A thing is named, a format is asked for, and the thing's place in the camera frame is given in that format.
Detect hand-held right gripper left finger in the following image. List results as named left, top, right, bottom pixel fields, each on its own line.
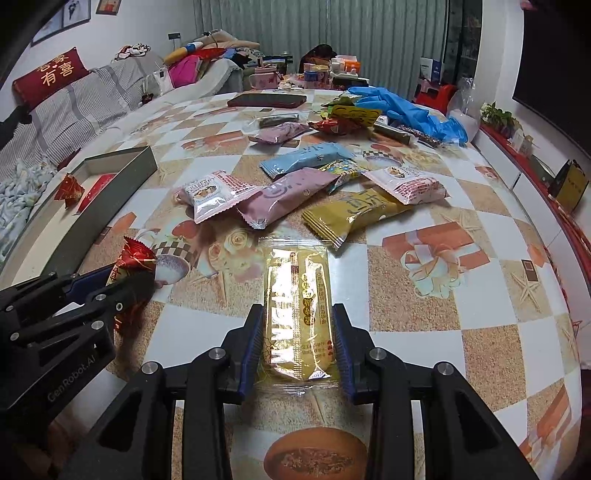
left=60, top=302, right=266, bottom=480

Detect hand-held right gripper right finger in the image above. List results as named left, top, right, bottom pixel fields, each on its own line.
left=331, top=302, right=539, bottom=480

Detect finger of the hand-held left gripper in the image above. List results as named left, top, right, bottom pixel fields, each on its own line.
left=54, top=271, right=157, bottom=339
left=0, top=265, right=122, bottom=320

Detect red candy packet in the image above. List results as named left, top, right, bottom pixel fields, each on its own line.
left=53, top=173, right=85, bottom=210
left=107, top=233, right=160, bottom=335

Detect clear yellow cake packet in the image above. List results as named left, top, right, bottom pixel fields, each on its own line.
left=252, top=235, right=345, bottom=398

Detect grey-green cardboard box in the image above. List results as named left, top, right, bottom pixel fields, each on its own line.
left=0, top=146, right=158, bottom=282

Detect pink white snack packet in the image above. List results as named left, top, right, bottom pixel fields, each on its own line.
left=360, top=165, right=448, bottom=206
left=173, top=170, right=264, bottom=225

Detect gold snack packet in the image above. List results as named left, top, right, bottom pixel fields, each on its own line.
left=302, top=187, right=414, bottom=250

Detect pink packet with silver print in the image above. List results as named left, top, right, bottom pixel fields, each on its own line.
left=236, top=167, right=354, bottom=230

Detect long red snack packet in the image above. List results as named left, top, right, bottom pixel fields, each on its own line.
left=76, top=173, right=118, bottom=214

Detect light blue floral blanket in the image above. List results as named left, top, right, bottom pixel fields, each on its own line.
left=0, top=161, right=58, bottom=264

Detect grey sofa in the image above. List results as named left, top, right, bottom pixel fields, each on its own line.
left=0, top=51, right=245, bottom=278

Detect black cloth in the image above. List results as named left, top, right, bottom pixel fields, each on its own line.
left=0, top=106, right=33, bottom=148

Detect floral snack packet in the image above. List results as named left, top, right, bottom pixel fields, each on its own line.
left=318, top=159, right=370, bottom=192

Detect light blue snack packet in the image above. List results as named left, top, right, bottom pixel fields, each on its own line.
left=260, top=142, right=356, bottom=181

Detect red embroidered cushion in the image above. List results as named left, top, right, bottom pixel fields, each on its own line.
left=11, top=46, right=90, bottom=110

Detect white paper bag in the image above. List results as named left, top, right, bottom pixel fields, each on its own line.
left=145, top=65, right=174, bottom=95

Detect small mauve snack packet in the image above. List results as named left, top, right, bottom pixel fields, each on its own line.
left=248, top=122, right=311, bottom=146

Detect dark roll snack packet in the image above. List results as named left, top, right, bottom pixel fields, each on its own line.
left=372, top=121, right=419, bottom=147

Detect bright pink garment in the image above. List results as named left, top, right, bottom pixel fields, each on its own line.
left=168, top=55, right=204, bottom=88

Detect red orange snack packet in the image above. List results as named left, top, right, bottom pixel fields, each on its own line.
left=308, top=115, right=365, bottom=137

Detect dark green roll packet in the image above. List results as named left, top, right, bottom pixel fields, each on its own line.
left=245, top=112, right=301, bottom=132

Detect speckled bar clear packet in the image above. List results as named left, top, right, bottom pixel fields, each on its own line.
left=397, top=124, right=451, bottom=149

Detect white red patterned cloth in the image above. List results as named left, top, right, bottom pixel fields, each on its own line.
left=112, top=43, right=152, bottom=63

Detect yellow snack packet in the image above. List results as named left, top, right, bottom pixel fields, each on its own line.
left=330, top=104, right=384, bottom=126

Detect blue nitrile gloves pile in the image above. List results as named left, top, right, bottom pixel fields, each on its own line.
left=346, top=86, right=469, bottom=146

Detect green snack packet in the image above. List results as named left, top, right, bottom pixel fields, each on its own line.
left=325, top=91, right=358, bottom=109

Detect pile of clothes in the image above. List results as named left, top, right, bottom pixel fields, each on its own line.
left=164, top=28, right=264, bottom=88

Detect pink mug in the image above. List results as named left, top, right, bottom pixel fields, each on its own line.
left=249, top=65, right=280, bottom=90

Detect clear plastic bag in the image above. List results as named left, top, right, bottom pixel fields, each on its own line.
left=445, top=78, right=483, bottom=144

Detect red white television cabinet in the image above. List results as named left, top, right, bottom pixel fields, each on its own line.
left=475, top=122, right=591, bottom=296

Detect red plastic stool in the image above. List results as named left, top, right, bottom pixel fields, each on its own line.
left=412, top=79, right=455, bottom=114

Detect small white carton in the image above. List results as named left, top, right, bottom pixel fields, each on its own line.
left=512, top=127, right=536, bottom=153

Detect potted green plant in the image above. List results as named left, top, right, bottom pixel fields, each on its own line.
left=480, top=102, right=520, bottom=137

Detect black gold gift bag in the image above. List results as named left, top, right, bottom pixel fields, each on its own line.
left=549, top=159, right=589, bottom=213

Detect white orange box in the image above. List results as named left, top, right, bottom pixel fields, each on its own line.
left=330, top=54, right=363, bottom=77

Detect blue white carton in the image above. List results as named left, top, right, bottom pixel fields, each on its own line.
left=419, top=56, right=446, bottom=84

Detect green curtain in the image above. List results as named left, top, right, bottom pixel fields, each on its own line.
left=191, top=0, right=448, bottom=100

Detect glass display cabinet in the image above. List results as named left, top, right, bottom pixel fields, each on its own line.
left=443, top=0, right=483, bottom=88

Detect black television screen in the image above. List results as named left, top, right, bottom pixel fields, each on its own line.
left=512, top=0, right=591, bottom=144

